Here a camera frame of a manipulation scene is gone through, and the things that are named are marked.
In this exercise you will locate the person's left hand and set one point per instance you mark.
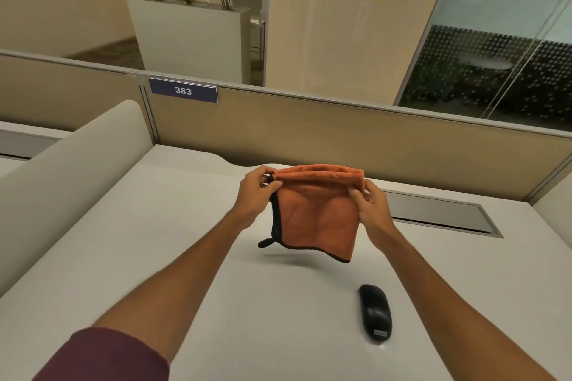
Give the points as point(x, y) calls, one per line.
point(253, 194)

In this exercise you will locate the person's right hand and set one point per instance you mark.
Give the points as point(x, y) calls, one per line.
point(374, 206)

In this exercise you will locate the person's right thumb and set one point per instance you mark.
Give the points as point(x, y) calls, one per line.
point(356, 197)

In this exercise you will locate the person's left thumb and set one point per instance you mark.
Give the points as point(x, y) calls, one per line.
point(271, 186)

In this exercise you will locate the orange microfiber cloth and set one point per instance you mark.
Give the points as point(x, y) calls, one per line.
point(319, 211)

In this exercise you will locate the person's left forearm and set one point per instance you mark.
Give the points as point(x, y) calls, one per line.
point(170, 287)

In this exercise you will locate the person's right forearm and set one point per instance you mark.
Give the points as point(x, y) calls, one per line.
point(451, 305)

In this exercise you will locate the beige desk partition panel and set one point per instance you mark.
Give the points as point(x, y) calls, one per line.
point(313, 130)

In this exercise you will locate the black computer mouse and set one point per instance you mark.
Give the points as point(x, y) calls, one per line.
point(375, 313)

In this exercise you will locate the blue desk number sign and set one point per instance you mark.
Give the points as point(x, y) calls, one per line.
point(183, 90)

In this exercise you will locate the white planter box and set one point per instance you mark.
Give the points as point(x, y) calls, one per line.
point(187, 39)

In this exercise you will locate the white curved side divider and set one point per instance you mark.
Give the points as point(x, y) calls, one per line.
point(67, 179)

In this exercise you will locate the maroon sleeve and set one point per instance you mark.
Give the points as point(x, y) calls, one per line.
point(102, 356)

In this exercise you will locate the glass wall panel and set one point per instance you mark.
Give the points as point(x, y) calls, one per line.
point(491, 32)

